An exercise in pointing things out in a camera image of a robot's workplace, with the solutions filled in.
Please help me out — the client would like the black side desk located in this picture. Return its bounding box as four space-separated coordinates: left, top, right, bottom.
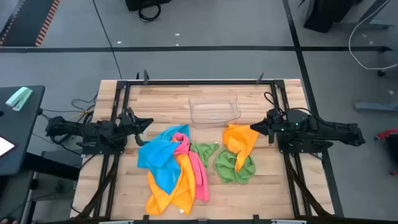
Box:
0 85 46 177

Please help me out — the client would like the pink microfiber towel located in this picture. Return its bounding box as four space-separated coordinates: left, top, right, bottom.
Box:
172 132 211 202

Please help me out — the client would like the orange-striped black floor mat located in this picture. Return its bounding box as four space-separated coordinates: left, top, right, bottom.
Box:
0 0 60 47

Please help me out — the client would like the black equipment stand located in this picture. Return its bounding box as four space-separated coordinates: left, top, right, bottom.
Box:
0 151 82 224

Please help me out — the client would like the black cable bundle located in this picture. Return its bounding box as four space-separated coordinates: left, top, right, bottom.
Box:
40 92 99 125

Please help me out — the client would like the black equipment cabinet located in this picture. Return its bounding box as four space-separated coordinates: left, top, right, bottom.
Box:
303 0 364 34

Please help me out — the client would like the small green microfiber towel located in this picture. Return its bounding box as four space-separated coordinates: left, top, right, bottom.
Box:
190 142 220 169

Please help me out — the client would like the large green microfiber towel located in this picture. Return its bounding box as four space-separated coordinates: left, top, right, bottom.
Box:
213 147 256 184

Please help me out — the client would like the orange microfiber towel with label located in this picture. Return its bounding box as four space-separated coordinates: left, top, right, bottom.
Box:
145 154 197 216

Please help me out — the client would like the thin black floor cable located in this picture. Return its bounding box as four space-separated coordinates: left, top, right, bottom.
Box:
92 0 123 79

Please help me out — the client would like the red chair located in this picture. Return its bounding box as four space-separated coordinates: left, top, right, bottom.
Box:
374 127 398 177

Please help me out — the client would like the coiled black cable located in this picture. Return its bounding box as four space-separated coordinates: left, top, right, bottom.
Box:
138 2 162 22

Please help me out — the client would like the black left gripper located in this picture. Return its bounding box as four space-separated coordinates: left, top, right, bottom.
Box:
117 107 154 146

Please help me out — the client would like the white floor cable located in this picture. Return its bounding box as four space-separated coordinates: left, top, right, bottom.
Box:
348 0 398 71

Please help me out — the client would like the blue microfiber towel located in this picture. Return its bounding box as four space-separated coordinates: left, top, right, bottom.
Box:
137 124 191 195

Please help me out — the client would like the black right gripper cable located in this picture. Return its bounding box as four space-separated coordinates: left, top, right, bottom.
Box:
263 91 312 116

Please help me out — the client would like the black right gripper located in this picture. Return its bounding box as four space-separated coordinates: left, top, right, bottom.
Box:
250 108 285 144

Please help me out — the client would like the black equipment box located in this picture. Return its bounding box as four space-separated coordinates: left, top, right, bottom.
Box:
125 0 172 12

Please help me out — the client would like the mint green stapler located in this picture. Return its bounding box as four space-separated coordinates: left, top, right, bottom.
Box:
5 86 34 112

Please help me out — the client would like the grey metal desk foot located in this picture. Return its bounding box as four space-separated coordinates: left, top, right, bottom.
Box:
353 101 398 112

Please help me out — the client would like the clear plastic bin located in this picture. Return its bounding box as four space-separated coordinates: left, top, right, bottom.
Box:
188 90 242 129

